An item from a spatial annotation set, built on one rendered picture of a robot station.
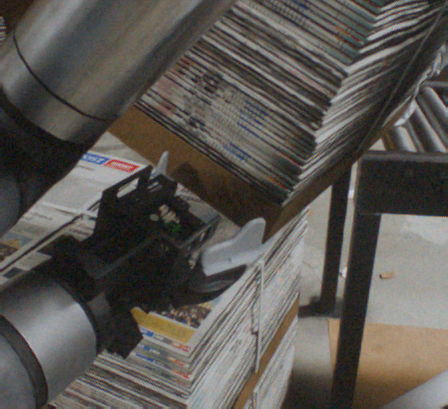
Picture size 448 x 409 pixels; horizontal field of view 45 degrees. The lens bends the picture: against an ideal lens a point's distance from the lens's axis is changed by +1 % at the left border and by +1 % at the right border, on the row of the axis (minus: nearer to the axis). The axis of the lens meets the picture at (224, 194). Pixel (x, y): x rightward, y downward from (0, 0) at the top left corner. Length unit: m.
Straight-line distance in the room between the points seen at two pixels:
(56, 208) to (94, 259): 0.52
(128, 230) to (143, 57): 0.13
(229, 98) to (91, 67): 0.18
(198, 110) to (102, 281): 0.19
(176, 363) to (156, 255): 0.24
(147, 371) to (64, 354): 0.31
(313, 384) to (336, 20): 1.39
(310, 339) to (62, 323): 1.53
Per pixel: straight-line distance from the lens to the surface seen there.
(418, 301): 2.07
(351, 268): 1.21
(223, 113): 0.45
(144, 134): 0.51
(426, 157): 1.13
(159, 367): 0.61
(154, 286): 0.40
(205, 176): 0.48
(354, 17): 0.40
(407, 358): 1.84
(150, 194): 0.40
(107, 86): 0.29
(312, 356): 1.78
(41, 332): 0.33
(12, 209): 0.31
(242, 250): 0.46
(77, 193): 0.89
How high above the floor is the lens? 1.23
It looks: 28 degrees down
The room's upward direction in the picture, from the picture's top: straight up
